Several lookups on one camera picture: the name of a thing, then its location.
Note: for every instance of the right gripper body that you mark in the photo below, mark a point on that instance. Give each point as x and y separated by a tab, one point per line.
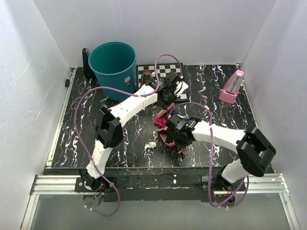
180	143

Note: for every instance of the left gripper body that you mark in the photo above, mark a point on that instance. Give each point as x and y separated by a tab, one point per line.
170	99

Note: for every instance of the pink dustpan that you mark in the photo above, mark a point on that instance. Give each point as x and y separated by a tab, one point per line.
163	132

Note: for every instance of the pink hand brush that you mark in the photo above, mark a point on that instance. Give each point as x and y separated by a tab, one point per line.
165	111

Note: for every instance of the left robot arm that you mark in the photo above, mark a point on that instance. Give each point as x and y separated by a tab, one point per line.
110	121

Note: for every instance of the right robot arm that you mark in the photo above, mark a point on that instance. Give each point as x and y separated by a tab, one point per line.
255	152

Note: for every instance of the black and white chessboard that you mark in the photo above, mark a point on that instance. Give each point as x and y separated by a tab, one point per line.
163	70

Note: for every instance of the brown wooden metronome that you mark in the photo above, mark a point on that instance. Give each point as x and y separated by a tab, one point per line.
146	76

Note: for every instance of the white paper scrap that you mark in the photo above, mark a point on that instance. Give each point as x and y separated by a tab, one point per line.
150	145

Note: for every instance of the teal plastic bucket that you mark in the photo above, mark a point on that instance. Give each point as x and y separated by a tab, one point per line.
114	65

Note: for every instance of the pink metronome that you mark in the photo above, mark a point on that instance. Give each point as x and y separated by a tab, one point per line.
229	92

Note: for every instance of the black metronome behind bucket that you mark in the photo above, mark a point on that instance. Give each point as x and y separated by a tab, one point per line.
88	72

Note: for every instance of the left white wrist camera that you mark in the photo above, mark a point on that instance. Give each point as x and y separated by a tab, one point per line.
181	87

